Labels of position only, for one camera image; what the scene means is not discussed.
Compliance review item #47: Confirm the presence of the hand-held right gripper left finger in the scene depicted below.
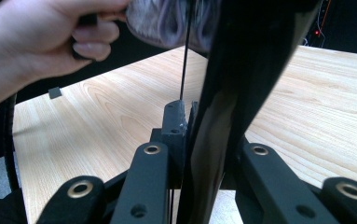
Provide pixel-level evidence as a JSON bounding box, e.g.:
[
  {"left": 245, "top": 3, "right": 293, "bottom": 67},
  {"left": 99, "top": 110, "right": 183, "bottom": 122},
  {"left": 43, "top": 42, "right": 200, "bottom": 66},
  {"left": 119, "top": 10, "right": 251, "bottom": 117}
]
[{"left": 149, "top": 99, "right": 188, "bottom": 191}]

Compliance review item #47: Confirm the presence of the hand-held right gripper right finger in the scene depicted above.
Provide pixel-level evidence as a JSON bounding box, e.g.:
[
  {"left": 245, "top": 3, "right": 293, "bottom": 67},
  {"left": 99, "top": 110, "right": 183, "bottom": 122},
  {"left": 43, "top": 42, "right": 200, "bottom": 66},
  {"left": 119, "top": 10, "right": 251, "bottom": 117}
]
[{"left": 221, "top": 134, "right": 249, "bottom": 191}]

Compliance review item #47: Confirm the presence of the purple striped cloth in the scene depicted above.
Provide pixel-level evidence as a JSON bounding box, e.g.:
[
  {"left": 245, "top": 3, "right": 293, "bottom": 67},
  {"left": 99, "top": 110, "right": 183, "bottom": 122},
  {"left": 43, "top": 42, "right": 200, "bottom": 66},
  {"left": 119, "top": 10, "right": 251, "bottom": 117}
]
[{"left": 124, "top": 0, "right": 223, "bottom": 53}]

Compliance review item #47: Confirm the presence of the black framed mirror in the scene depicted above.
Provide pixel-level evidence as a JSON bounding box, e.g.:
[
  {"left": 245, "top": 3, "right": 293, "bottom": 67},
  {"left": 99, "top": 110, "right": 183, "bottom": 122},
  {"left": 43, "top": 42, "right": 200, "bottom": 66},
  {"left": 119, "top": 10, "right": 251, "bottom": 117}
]
[{"left": 175, "top": 0, "right": 323, "bottom": 224}]

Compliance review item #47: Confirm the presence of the grey table edge bracket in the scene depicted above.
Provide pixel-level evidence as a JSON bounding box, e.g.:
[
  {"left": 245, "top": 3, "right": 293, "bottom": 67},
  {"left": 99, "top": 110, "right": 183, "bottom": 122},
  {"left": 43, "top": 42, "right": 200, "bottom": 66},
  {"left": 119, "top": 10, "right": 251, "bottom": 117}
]
[{"left": 48, "top": 87, "right": 63, "bottom": 100}]

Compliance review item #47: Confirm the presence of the dark equipment rack with wires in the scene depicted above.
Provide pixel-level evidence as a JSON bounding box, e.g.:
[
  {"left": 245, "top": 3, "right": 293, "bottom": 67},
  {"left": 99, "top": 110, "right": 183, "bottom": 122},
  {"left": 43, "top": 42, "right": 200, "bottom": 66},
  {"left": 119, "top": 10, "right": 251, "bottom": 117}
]
[{"left": 301, "top": 0, "right": 334, "bottom": 49}]

